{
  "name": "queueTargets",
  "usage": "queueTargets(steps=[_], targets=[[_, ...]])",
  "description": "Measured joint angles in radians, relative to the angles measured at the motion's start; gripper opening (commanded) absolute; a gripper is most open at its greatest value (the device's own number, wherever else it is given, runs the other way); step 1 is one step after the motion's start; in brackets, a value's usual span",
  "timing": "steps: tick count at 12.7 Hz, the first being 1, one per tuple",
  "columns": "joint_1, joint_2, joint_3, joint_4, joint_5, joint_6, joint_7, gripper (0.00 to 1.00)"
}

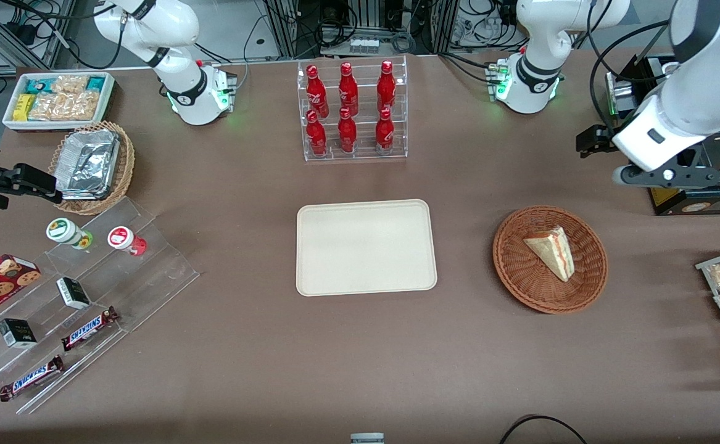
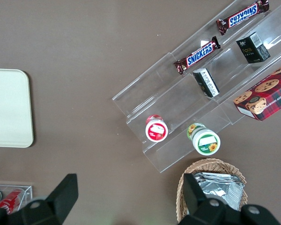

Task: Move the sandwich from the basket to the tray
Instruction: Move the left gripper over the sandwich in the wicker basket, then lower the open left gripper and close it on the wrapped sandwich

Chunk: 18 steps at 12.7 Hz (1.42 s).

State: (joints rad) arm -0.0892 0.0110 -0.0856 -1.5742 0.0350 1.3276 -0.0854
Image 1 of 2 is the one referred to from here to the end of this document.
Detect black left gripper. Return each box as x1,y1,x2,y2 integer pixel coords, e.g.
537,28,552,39
576,123,719,170

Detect triangle sandwich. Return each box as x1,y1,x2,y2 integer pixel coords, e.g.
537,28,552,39
524,226,576,283

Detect light tan wicker basket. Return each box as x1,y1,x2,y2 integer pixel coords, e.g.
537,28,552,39
49,121,136,216

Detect brown round wicker basket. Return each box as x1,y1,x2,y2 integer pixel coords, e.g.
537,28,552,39
493,205,608,315

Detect beige rectangular tray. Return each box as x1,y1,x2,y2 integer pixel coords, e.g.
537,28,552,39
296,199,438,297

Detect stack of foil trays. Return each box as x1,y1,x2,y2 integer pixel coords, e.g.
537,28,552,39
56,129,120,202

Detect green lid yogurt cup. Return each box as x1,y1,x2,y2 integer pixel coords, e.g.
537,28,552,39
46,218,94,250

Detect clear rice cracker bag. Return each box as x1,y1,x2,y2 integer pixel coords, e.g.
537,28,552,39
29,92,101,121
51,75,90,95

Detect red lid yogurt cup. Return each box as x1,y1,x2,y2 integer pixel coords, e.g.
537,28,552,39
107,226,147,257

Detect white snack bin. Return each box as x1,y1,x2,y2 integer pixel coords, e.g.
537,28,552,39
3,72,116,132

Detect small black carton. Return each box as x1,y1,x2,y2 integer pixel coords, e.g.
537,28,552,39
0,318,38,350
56,277,92,310

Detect clear acrylic stepped shelf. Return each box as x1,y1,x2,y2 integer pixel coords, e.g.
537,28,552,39
0,196,201,416

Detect Snickers chocolate bar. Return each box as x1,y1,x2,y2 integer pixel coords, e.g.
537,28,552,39
0,355,65,403
60,306,120,353

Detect red cola bottle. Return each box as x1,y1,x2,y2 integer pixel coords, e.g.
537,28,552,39
377,60,397,115
339,62,359,117
337,107,357,154
306,110,328,156
375,108,395,152
306,65,329,118

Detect clear acrylic bottle rack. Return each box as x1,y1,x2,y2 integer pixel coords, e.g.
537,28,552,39
298,55,408,163

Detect black cable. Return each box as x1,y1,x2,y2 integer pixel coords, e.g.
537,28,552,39
588,18,672,134
499,414,589,444

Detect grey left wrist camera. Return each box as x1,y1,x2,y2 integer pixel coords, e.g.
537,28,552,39
613,163,719,189

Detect aluminium frame rack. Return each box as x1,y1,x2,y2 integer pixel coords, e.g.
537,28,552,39
260,0,460,57

